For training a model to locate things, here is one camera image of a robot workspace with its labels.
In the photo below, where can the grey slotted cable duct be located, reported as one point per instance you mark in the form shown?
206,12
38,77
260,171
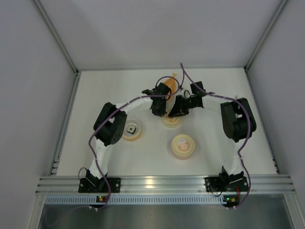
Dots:
137,200

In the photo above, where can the black white sushi piece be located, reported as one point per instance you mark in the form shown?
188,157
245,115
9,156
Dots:
131,129

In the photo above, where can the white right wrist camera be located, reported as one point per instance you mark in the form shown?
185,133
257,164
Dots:
185,93

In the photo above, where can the cream bowl orange base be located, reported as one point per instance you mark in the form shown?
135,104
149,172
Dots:
138,132

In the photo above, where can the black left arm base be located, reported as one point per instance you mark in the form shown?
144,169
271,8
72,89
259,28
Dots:
114,184

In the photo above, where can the right aluminium frame post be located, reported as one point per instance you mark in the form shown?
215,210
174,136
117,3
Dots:
266,32

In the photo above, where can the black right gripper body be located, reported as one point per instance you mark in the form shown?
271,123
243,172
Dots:
182,105

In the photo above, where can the cream lid pink smiley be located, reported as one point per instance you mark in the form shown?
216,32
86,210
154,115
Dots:
183,142

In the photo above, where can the orange boat-shaped dish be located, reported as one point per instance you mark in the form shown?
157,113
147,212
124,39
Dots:
171,83

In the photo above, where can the left aluminium frame post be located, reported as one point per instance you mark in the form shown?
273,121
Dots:
54,33

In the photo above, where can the aluminium mounting rail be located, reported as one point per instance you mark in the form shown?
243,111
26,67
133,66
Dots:
167,185

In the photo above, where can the aluminium frame post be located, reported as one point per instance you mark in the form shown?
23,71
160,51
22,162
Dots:
54,33
266,32

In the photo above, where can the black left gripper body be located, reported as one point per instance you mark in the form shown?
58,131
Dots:
158,105

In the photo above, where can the cream lid orange smiley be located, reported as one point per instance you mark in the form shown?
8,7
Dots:
171,122

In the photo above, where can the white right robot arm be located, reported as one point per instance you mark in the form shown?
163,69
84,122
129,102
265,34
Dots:
238,124

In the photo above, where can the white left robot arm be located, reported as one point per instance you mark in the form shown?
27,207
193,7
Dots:
108,130

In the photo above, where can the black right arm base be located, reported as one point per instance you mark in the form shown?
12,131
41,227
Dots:
220,184

